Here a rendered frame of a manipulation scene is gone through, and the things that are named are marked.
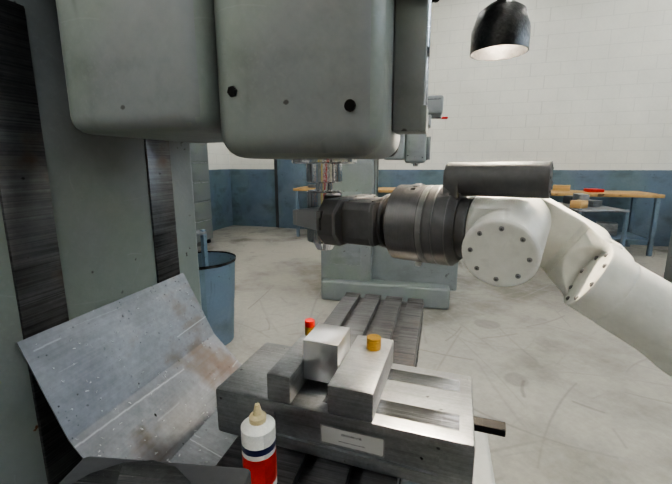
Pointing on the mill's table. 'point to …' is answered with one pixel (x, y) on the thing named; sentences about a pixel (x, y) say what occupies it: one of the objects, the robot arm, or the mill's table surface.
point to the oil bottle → (259, 446)
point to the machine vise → (270, 384)
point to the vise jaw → (360, 380)
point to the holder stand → (152, 473)
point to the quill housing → (306, 68)
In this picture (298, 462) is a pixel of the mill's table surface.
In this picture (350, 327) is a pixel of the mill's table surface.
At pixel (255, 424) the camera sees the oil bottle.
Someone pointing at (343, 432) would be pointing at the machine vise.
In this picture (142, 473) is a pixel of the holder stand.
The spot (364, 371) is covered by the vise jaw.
